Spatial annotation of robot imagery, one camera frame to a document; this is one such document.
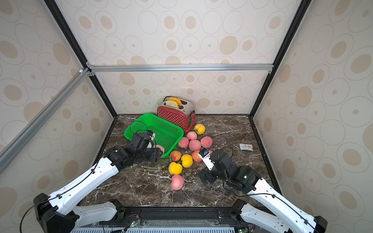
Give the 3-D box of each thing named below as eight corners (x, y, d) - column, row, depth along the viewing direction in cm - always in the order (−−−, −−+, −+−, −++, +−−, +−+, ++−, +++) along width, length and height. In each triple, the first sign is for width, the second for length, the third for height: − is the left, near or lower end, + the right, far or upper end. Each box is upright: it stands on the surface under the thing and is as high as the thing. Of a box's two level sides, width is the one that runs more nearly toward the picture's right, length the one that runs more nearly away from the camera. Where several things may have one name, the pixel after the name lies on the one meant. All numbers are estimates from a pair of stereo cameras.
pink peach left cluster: (182, 151, 100) (181, 144, 93) (178, 147, 103) (177, 140, 96) (189, 146, 103) (189, 138, 96) (185, 142, 106) (185, 134, 99)
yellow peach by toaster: (197, 136, 108) (197, 131, 104) (193, 129, 112) (194, 125, 108) (205, 133, 110) (206, 129, 106) (202, 127, 114) (202, 122, 110)
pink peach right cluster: (201, 148, 101) (201, 143, 97) (200, 140, 105) (201, 136, 101) (211, 148, 101) (212, 143, 97) (211, 140, 105) (211, 136, 101)
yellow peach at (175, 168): (167, 173, 90) (166, 168, 85) (171, 165, 93) (170, 160, 89) (179, 177, 88) (178, 174, 83) (183, 169, 91) (182, 165, 87)
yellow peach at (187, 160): (181, 168, 92) (180, 164, 88) (181, 158, 97) (181, 154, 93) (192, 168, 92) (192, 164, 88) (192, 158, 97) (192, 154, 93)
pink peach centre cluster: (187, 147, 102) (187, 143, 97) (193, 141, 105) (193, 137, 101) (196, 153, 98) (196, 149, 94) (202, 147, 102) (202, 143, 98)
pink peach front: (172, 190, 84) (170, 186, 79) (172, 178, 89) (171, 174, 83) (183, 190, 84) (183, 186, 79) (183, 178, 89) (183, 174, 83)
